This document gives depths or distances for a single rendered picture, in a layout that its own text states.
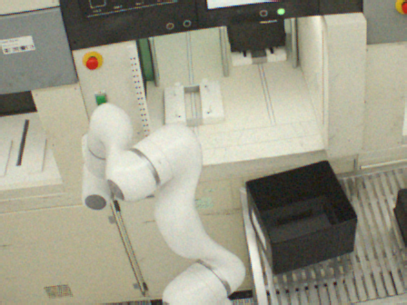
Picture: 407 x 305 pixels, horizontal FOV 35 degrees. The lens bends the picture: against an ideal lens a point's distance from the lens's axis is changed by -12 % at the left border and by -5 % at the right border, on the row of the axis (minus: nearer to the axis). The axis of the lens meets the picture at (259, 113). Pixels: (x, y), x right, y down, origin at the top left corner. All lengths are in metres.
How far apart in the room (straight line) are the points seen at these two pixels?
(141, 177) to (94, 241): 1.29
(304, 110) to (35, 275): 1.30
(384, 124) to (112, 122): 1.15
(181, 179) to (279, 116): 1.07
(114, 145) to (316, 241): 0.85
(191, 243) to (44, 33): 0.81
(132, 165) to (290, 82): 1.35
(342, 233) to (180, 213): 0.74
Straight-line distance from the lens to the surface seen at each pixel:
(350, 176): 2.39
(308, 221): 2.24
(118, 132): 1.41
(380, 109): 2.27
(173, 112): 2.48
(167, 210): 1.46
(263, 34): 2.63
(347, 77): 2.09
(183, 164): 1.41
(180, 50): 2.84
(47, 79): 2.08
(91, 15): 1.94
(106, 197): 1.78
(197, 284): 1.59
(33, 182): 2.44
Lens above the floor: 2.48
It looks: 40 degrees down
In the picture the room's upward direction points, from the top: 4 degrees counter-clockwise
